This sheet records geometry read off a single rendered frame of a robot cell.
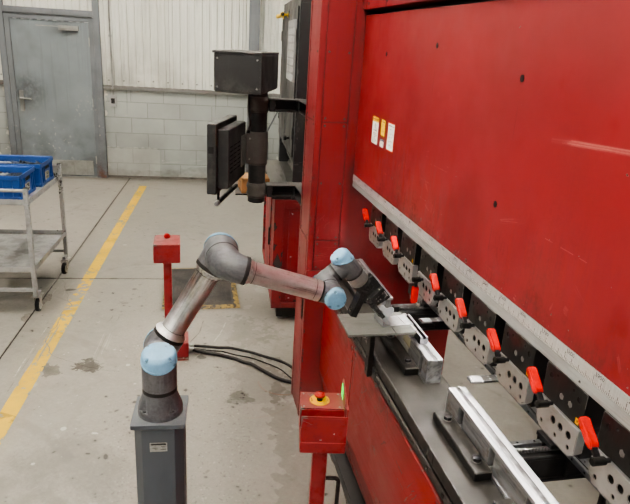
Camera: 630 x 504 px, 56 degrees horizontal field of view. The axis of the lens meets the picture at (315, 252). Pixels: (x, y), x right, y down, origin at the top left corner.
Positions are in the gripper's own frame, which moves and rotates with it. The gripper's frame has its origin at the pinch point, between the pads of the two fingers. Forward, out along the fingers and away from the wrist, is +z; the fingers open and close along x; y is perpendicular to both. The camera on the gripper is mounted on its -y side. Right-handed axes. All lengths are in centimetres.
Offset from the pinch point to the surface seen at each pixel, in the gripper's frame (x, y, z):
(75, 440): 92, -158, -1
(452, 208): -31, 37, -38
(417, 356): -16.9, 0.4, 10.1
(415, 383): -25.1, -6.7, 11.9
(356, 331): -5.4, -11.0, -7.9
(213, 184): 110, -19, -53
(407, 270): -1.6, 18.5, -11.4
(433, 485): -63, -23, 13
